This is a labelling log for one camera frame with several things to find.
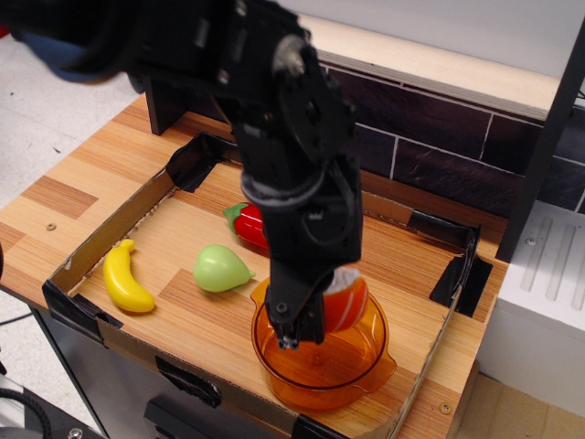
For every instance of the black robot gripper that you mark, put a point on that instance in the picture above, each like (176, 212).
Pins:
(311, 229)

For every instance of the salmon sushi toy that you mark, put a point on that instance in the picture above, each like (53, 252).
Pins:
(345, 300)

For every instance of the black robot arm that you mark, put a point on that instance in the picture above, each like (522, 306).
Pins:
(289, 117)

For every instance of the cardboard fence with black tape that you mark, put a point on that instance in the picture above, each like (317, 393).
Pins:
(428, 262)

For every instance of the orange transparent plastic pot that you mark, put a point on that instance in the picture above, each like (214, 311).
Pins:
(330, 375)

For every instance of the red toy chili pepper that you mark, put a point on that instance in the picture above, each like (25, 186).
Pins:
(245, 221)

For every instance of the green toy pear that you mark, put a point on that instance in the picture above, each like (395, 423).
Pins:
(217, 269)

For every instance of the dark brick pattern backsplash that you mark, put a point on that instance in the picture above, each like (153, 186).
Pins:
(449, 148)

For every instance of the yellow toy banana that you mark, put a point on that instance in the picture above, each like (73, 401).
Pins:
(122, 288)

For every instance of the white ribbed cabinet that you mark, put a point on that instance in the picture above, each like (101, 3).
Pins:
(534, 341)

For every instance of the black vertical metal post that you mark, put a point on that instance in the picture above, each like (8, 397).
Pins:
(546, 145)

